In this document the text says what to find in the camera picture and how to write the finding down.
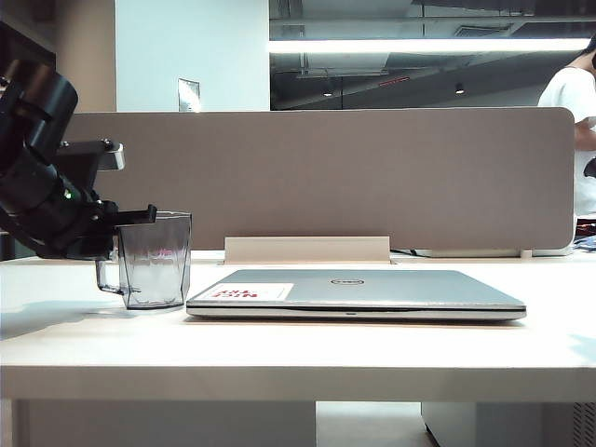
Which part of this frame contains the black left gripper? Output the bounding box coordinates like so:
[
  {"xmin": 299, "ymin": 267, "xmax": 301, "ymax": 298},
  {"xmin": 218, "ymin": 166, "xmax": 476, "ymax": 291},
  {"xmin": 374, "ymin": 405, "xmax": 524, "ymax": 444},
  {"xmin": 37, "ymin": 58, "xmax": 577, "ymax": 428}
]
[{"xmin": 22, "ymin": 190, "xmax": 157, "ymax": 261}]

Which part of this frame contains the transparent grey plastic mug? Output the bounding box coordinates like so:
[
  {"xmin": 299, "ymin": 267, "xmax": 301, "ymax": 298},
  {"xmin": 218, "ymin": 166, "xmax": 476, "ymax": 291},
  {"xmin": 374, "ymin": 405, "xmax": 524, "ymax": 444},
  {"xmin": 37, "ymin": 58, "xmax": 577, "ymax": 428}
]
[{"xmin": 95, "ymin": 210, "xmax": 193, "ymax": 310}]

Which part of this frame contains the white red laptop sticker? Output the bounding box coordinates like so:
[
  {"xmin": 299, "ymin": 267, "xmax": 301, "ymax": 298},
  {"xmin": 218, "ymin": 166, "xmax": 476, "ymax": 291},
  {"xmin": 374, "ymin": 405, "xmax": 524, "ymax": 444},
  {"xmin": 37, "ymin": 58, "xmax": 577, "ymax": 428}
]
[{"xmin": 203, "ymin": 282, "xmax": 295, "ymax": 303}]

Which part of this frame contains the silver closed laptop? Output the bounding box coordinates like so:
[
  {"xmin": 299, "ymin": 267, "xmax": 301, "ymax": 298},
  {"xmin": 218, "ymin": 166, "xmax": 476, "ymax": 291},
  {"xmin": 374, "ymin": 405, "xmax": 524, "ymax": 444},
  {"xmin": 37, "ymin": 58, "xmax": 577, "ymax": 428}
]
[{"xmin": 185, "ymin": 268, "xmax": 528, "ymax": 322}]

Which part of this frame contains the brown fabric desk divider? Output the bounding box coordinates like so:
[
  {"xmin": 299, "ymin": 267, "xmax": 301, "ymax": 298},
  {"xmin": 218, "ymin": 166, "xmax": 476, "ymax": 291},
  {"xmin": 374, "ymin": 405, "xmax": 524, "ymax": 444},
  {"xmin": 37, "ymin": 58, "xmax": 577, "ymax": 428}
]
[{"xmin": 58, "ymin": 106, "xmax": 578, "ymax": 252}]

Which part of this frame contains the beige desk support panel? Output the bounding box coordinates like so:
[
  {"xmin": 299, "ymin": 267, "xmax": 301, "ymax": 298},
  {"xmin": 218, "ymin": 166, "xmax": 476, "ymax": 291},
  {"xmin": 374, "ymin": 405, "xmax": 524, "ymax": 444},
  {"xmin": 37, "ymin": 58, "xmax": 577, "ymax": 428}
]
[{"xmin": 13, "ymin": 400, "xmax": 318, "ymax": 447}]

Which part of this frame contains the white flat device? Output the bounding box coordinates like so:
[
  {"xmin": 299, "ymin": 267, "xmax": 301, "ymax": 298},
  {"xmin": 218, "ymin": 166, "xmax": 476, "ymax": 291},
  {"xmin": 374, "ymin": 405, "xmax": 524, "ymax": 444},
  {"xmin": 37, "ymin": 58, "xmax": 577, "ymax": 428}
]
[{"xmin": 412, "ymin": 246, "xmax": 575, "ymax": 259}]

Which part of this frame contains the person in white t-shirt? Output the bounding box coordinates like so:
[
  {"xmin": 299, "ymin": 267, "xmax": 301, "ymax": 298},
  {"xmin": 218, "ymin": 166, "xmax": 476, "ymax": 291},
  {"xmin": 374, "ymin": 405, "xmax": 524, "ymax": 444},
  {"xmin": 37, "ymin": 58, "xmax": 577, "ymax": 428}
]
[{"xmin": 537, "ymin": 36, "xmax": 596, "ymax": 233}]

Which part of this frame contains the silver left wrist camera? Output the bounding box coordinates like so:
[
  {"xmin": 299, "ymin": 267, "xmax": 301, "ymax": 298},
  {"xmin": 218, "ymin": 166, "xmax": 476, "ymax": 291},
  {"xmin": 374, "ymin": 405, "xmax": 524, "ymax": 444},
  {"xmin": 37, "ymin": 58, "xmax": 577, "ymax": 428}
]
[{"xmin": 55, "ymin": 138, "xmax": 126, "ymax": 187}]

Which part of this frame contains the small wall poster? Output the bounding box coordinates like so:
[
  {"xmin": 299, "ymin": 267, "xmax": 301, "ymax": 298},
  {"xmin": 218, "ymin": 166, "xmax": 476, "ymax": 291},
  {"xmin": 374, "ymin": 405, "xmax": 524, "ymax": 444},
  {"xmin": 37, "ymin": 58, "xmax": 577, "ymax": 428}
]
[{"xmin": 177, "ymin": 77, "xmax": 202, "ymax": 114}]

